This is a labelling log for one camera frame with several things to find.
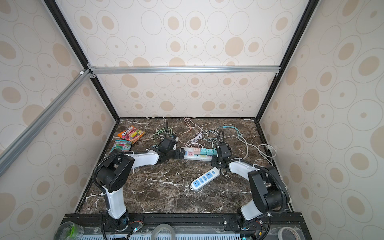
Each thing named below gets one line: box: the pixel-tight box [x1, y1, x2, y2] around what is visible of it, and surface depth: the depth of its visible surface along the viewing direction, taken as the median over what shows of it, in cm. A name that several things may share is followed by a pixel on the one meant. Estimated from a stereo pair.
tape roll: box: [278, 226, 300, 240], surface depth 71 cm
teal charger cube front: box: [200, 148, 207, 156], surface depth 94 cm
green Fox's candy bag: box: [109, 139, 132, 153], surface depth 102 cm
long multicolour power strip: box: [183, 147, 217, 161], surface depth 97 cm
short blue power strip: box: [190, 167, 221, 191], surface depth 87 cm
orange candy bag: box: [117, 125, 146, 143], surface depth 108 cm
